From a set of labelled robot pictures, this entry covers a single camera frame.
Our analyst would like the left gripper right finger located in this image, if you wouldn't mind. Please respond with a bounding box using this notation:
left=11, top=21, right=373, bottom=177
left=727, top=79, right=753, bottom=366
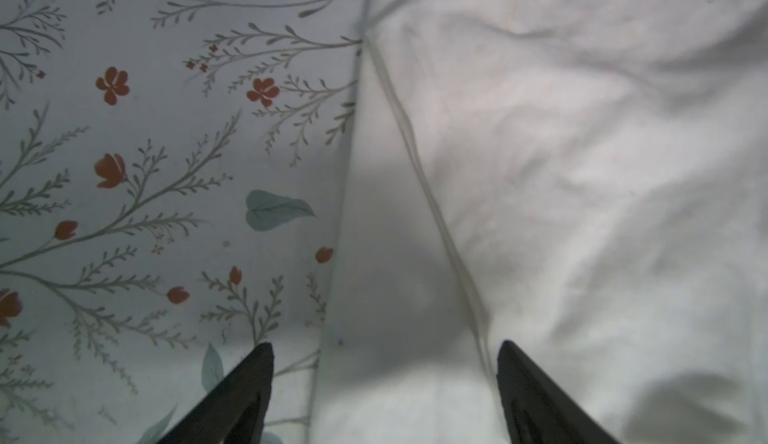
left=496, top=340, right=617, bottom=444

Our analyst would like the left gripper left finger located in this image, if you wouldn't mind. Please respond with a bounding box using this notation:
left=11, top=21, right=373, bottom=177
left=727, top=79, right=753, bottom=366
left=159, top=342, right=274, bottom=444

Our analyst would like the white printed t-shirt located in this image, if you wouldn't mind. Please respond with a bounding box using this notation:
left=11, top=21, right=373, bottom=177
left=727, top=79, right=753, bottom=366
left=308, top=0, right=767, bottom=443

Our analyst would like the floral table mat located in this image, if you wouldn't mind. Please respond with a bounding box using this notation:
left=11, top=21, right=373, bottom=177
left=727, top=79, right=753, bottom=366
left=1, top=0, right=367, bottom=443

